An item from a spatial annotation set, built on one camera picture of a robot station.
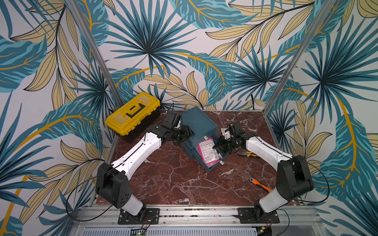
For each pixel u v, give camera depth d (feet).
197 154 2.90
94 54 2.74
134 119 3.03
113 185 1.34
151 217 2.36
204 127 2.69
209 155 2.79
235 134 2.32
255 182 2.80
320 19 2.38
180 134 2.27
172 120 2.00
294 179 1.48
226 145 2.51
